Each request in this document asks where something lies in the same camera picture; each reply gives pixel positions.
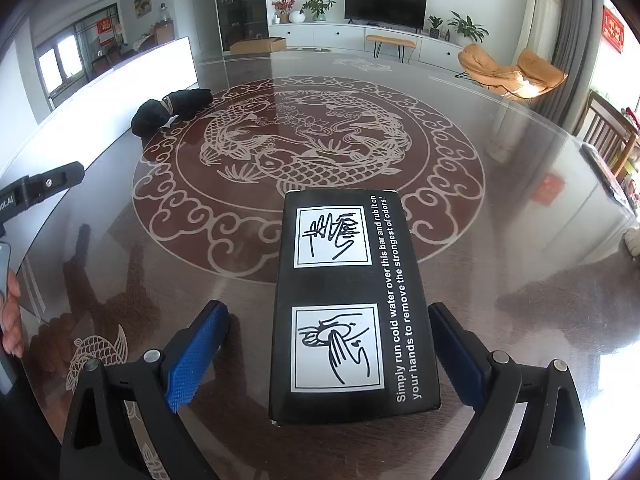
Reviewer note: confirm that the red door poster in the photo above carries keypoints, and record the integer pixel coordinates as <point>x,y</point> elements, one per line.
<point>106,32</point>

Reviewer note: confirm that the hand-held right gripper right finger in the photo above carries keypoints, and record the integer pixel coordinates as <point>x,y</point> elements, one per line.
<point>457,355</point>

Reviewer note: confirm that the wooden bench with metal legs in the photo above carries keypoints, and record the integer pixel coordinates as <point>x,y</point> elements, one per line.
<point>390,40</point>

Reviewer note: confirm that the vase with red flowers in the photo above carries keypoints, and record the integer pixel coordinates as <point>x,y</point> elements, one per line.
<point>284,10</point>

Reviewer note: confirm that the dark glass display cabinet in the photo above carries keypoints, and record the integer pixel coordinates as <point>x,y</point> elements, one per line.
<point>240,5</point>

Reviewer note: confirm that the large broad-leaf potted plant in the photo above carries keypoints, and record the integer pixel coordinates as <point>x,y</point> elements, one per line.
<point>467,27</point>

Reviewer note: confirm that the person's left hand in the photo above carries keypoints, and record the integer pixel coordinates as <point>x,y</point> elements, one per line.
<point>12,320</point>

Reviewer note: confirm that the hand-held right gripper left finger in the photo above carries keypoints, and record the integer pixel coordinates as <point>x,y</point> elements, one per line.
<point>195,355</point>

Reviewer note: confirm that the white television cabinet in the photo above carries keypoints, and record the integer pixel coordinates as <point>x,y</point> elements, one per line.
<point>325,35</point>

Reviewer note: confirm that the red wall decoration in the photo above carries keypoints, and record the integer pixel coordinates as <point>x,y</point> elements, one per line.
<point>614,30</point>

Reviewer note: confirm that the wooden sideboard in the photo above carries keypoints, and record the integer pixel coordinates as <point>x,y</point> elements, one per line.
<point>163,32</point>

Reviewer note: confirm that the black textured pad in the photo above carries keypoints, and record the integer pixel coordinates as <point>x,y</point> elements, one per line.
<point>605,172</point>

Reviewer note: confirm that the black flat television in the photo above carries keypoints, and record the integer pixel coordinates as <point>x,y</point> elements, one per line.
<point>385,4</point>

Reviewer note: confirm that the orange lounge chair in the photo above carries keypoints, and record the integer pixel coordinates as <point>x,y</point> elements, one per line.
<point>500,72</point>

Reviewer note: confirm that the brown wooden chair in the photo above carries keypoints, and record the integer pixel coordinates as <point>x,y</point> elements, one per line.
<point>607,130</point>

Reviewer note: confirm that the white storage box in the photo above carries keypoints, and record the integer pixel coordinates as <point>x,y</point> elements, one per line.
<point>125,85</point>

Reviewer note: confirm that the black velvet cloth bundle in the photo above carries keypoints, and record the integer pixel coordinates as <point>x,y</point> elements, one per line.
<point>150,115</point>

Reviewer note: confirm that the brown fish-patterned glass desktop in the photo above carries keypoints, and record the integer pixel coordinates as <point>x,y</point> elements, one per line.
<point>500,260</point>

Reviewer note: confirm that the cream curtain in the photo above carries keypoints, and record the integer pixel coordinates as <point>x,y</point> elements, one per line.
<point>542,15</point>

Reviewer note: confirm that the grey curtain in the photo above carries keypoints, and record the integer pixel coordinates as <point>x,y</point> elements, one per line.
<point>575,50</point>

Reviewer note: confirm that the tall glass bottle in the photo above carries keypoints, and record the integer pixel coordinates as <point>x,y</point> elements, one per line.
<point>162,12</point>

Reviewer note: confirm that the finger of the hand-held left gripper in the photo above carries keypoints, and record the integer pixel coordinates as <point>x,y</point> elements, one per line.
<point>55,180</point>

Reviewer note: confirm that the round white vase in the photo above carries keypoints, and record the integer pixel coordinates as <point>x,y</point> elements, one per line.
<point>296,18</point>

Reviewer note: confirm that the leafy green potted plant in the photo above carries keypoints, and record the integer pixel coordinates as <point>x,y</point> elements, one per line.
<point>318,6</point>

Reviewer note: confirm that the black rectangular box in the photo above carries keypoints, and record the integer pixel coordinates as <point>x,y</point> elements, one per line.
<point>285,285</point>

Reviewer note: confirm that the small potted plant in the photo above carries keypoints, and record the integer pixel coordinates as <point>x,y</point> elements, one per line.
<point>435,27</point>

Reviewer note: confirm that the open cardboard box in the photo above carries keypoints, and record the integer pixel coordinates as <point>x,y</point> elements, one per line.
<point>257,46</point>

